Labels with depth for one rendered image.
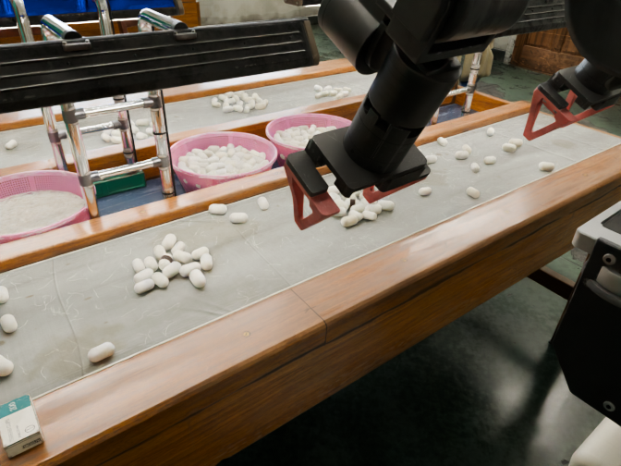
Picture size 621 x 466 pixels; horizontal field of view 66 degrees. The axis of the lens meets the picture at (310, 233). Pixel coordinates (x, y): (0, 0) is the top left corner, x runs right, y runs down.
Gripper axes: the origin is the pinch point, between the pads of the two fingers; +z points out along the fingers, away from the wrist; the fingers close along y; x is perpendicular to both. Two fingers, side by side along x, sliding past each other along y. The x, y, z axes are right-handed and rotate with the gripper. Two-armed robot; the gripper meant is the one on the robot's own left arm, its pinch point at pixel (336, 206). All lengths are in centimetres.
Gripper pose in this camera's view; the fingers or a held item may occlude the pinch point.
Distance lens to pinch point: 51.6
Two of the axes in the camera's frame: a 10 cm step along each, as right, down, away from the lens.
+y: -7.9, 3.2, -5.3
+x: 5.3, 7.8, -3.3
